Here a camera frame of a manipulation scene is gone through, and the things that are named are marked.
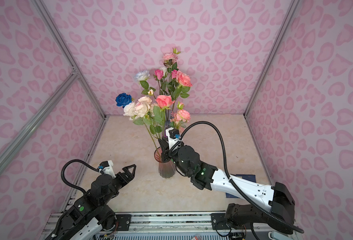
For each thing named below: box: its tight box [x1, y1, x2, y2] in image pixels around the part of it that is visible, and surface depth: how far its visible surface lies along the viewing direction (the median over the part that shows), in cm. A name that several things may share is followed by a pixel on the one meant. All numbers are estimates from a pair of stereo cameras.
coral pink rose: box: [155, 95, 175, 109], surface depth 67 cm
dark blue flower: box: [115, 92, 135, 109], surface depth 71 cm
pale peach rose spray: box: [124, 96, 158, 121], surface depth 67 cm
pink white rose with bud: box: [162, 47, 181, 67], surface depth 85 cm
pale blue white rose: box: [134, 70, 151, 81], surface depth 80 cm
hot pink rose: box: [171, 69, 178, 80], surface depth 83 cm
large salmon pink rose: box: [172, 70, 193, 117], surface depth 79 cm
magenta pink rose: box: [154, 69, 164, 96], surface depth 83 cm
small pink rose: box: [170, 101, 191, 130], surface depth 67 cm
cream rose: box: [123, 102, 160, 151], surface depth 69 cm
